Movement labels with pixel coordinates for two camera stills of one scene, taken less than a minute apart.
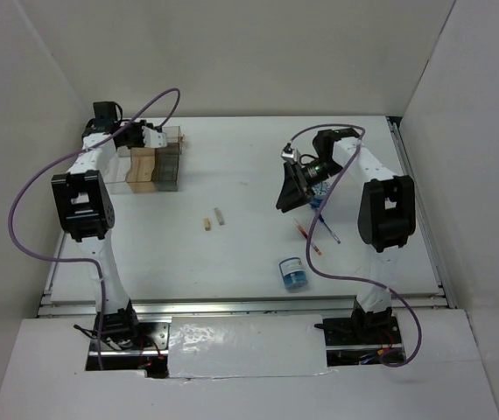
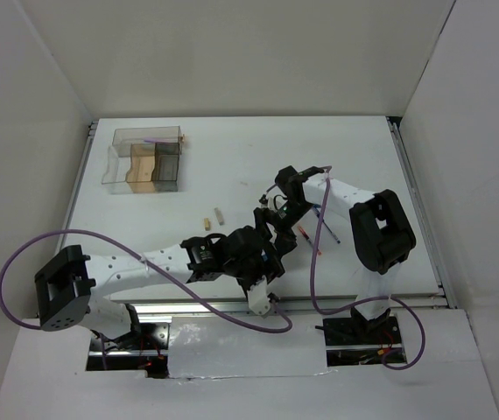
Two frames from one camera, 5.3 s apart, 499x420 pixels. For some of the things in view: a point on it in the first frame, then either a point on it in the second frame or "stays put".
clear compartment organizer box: x=146 y=169 stays put
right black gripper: x=293 y=193 -> x=285 y=238
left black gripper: x=139 y=125 -> x=271 y=267
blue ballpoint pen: x=321 y=219 stays put
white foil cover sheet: x=250 y=346 stays put
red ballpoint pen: x=312 y=243 stays put
